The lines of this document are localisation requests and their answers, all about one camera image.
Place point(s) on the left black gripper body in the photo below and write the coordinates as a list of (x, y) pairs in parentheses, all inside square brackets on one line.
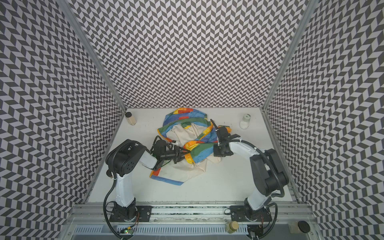
[(170, 154)]

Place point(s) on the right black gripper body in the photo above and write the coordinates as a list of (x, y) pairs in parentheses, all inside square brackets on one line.
[(223, 135)]

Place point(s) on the rainbow coloured jacket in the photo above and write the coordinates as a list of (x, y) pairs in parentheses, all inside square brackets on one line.
[(191, 130)]

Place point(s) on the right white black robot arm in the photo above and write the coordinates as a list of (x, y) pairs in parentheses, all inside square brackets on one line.
[(268, 172)]

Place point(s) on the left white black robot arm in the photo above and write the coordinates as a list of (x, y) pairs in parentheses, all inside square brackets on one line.
[(122, 161)]

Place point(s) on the white bottle back right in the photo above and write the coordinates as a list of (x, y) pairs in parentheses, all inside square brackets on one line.
[(245, 122)]

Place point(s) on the black-lid jar back left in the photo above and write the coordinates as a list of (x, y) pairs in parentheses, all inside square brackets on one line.
[(130, 118)]

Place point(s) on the small green circuit board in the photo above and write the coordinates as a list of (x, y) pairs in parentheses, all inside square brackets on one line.
[(127, 231)]

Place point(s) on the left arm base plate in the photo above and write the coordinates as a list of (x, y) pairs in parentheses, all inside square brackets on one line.
[(131, 214)]

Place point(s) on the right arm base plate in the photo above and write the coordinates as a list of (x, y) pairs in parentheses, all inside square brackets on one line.
[(240, 213)]

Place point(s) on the tan-lid jar on rail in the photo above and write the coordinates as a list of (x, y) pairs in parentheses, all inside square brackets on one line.
[(232, 227)]

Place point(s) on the aluminium front rail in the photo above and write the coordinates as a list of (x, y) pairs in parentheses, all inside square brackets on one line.
[(190, 213)]

